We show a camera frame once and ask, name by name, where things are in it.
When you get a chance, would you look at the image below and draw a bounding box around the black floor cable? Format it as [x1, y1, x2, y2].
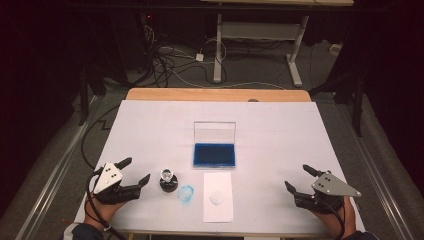
[80, 104, 121, 170]

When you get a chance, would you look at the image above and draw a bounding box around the blue ink pad clear case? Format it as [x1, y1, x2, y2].
[192, 121, 238, 170]

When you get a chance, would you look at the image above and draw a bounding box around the long white floor cable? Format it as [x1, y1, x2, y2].
[173, 70, 288, 91]

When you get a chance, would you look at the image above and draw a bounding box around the tangle of floor cables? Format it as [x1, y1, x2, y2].
[139, 23, 229, 88]

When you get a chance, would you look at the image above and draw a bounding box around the right hand-held gripper cable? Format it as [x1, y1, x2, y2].
[319, 196, 347, 240]

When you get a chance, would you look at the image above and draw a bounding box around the white paper sheet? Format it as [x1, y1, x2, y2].
[202, 171, 235, 224]

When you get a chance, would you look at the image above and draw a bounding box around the metal floor rail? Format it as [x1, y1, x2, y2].
[336, 103, 414, 240]
[14, 94, 101, 240]

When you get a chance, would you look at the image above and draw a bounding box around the person's right hand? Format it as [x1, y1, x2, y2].
[314, 197, 357, 239]

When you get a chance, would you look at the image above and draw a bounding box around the hand-held gripper cable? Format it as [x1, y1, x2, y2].
[319, 196, 347, 240]
[86, 168, 129, 240]

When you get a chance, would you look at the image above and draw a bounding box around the black round stamp cap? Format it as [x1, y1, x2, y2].
[159, 178, 179, 194]

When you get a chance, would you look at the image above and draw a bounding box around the person's left hand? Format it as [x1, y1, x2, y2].
[83, 195, 129, 231]

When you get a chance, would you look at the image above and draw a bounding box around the small white box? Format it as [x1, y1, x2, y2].
[329, 42, 344, 57]

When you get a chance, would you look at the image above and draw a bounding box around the white table cover sheet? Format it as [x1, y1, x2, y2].
[72, 99, 367, 236]

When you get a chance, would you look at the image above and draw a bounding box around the left hand-held gripper cable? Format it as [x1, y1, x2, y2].
[86, 168, 129, 240]

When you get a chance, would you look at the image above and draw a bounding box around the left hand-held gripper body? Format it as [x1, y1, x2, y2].
[92, 162, 142, 205]

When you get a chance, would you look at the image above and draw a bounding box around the black stand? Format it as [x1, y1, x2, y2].
[77, 66, 108, 127]
[309, 66, 367, 138]

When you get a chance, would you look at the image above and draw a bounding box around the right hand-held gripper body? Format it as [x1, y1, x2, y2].
[293, 171, 362, 215]

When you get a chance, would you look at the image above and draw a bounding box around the white desk with metal legs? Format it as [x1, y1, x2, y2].
[199, 0, 355, 88]

